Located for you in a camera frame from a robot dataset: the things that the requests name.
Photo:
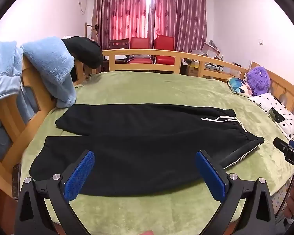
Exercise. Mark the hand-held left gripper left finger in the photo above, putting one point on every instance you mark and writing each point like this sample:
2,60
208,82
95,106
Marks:
79,173

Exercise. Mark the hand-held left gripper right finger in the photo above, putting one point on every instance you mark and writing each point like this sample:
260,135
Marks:
210,176

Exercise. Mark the black pants with white stripe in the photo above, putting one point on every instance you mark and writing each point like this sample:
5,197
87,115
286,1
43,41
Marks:
137,139

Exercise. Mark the white flowered pillow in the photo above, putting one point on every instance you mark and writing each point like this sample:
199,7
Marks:
288,123

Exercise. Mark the black flat device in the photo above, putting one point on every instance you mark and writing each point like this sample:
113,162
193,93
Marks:
276,114

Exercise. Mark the star print bed sheet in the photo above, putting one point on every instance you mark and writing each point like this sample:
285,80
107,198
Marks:
280,195

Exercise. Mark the purple plush toy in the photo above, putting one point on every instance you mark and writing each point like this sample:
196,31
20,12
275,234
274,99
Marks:
258,79

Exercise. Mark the colourful geometric pillow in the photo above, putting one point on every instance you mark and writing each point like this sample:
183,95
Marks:
239,85

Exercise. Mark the cardboard box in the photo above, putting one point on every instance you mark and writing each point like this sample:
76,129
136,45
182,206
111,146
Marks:
193,71

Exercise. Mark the green fleece blanket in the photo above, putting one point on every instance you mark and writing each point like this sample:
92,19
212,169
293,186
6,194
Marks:
149,88

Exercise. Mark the light blue fleece garment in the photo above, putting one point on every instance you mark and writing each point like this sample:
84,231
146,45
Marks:
46,58
2,66

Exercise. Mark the pile of opened boxes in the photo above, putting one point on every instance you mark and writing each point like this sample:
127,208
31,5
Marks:
208,50

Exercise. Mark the black garment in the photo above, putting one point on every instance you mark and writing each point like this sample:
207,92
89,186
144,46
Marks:
84,51

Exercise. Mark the dark wooden chair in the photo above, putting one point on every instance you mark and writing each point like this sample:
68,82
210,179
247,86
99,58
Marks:
118,43

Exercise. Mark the red chair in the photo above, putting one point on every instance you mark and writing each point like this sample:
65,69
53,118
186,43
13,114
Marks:
139,42
164,45

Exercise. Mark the wooden rack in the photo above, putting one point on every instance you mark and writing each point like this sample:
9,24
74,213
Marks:
92,29

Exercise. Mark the red flowered curtain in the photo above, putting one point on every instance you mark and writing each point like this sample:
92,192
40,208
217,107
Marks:
178,12
122,12

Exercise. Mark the wooden bed frame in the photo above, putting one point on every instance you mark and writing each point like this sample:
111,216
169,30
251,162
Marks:
7,112

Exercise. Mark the white wall socket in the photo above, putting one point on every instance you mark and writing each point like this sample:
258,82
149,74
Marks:
81,5

